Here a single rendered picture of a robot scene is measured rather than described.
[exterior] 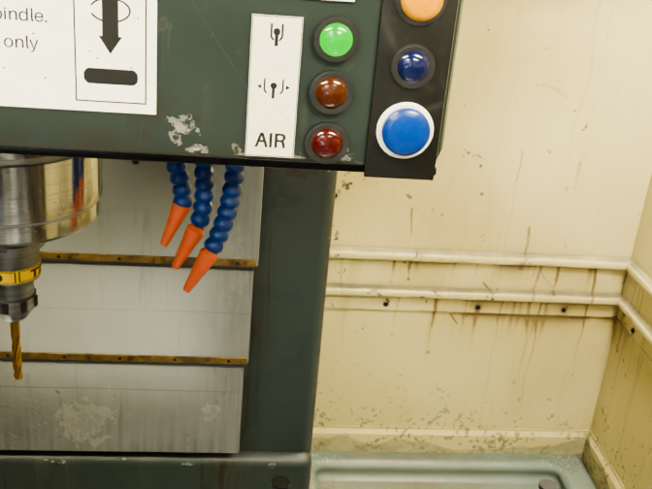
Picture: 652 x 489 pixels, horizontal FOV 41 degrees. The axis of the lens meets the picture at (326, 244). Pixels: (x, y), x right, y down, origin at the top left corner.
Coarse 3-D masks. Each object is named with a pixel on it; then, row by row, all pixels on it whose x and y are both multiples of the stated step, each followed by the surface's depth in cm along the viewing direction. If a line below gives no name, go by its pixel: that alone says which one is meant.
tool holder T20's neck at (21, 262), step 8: (0, 256) 75; (8, 256) 75; (16, 256) 76; (24, 256) 76; (32, 256) 77; (40, 256) 79; (0, 264) 76; (8, 264) 76; (16, 264) 76; (24, 264) 76; (32, 264) 77; (32, 280) 78
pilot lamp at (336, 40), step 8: (336, 24) 52; (328, 32) 52; (336, 32) 52; (344, 32) 52; (320, 40) 52; (328, 40) 52; (336, 40) 52; (344, 40) 52; (352, 40) 52; (328, 48) 52; (336, 48) 52; (344, 48) 52
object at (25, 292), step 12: (0, 288) 77; (12, 288) 77; (24, 288) 78; (0, 300) 78; (12, 300) 78; (24, 300) 78; (36, 300) 79; (0, 312) 78; (12, 312) 78; (24, 312) 79
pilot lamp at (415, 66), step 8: (408, 56) 53; (416, 56) 53; (424, 56) 53; (400, 64) 53; (408, 64) 53; (416, 64) 53; (424, 64) 53; (400, 72) 53; (408, 72) 53; (416, 72) 53; (424, 72) 53; (408, 80) 53; (416, 80) 53
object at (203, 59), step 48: (192, 0) 51; (240, 0) 51; (288, 0) 51; (192, 48) 52; (240, 48) 52; (192, 96) 53; (240, 96) 53; (0, 144) 53; (48, 144) 53; (96, 144) 54; (144, 144) 54; (192, 144) 54; (240, 144) 54
